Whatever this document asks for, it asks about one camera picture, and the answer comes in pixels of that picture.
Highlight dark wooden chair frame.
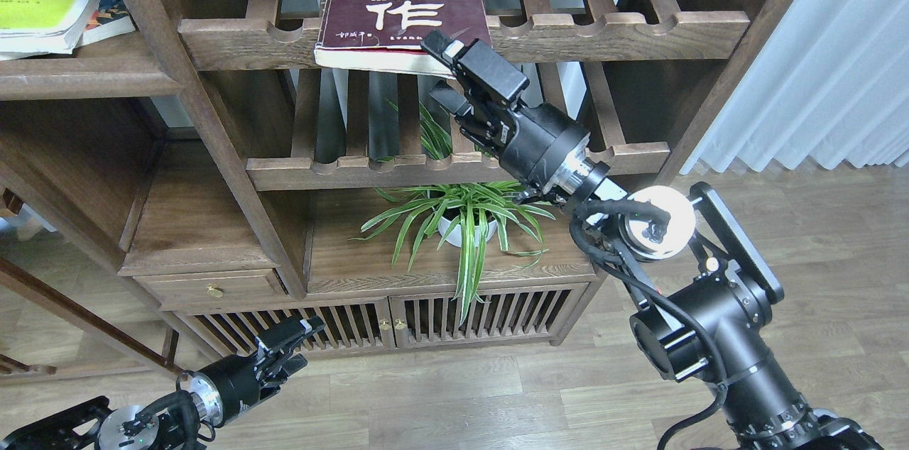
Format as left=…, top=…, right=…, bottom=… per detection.
left=1, top=258, right=184, bottom=378

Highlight dark wooden bookshelf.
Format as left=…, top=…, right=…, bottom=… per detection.
left=1, top=0, right=793, bottom=358

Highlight brass drawer knob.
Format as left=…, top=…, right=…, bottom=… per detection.
left=207, top=284, right=224, bottom=299

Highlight green spider plant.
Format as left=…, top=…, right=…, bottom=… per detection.
left=348, top=99, right=558, bottom=326

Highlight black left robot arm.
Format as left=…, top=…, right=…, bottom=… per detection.
left=2, top=315, right=325, bottom=449

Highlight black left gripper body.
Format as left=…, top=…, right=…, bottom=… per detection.
left=188, top=353, right=307, bottom=428

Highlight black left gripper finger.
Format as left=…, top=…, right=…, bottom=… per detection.
left=256, top=315, right=325, bottom=358

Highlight green cover picture book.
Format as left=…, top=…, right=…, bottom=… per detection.
left=77, top=0, right=136, bottom=47

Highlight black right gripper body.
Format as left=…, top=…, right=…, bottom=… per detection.
left=454, top=99, right=611, bottom=205

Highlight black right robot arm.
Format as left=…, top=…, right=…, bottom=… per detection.
left=421, top=31, right=880, bottom=449

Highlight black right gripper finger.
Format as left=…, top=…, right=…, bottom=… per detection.
left=429, top=84, right=474, bottom=118
left=420, top=31, right=529, bottom=108

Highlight maroon book white characters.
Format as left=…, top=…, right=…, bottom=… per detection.
left=314, top=0, right=491, bottom=76

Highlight white pleated curtain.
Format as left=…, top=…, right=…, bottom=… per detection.
left=680, top=0, right=908, bottom=175

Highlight white plant pot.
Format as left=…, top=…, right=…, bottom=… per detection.
left=437, top=213, right=498, bottom=248

